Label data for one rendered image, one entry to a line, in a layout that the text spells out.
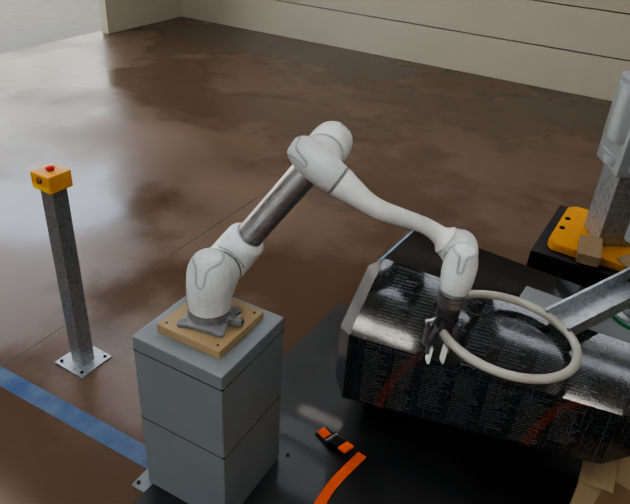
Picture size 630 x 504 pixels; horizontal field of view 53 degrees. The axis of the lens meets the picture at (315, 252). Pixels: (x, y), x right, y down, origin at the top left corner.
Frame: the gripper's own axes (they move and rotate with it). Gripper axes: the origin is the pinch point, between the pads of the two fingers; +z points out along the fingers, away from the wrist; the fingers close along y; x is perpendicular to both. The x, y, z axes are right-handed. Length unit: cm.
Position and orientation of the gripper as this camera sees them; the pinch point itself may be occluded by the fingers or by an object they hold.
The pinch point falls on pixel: (436, 354)
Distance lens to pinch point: 220.1
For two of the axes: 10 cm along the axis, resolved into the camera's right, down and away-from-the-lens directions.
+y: 9.8, 0.3, 1.9
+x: -1.5, -5.1, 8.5
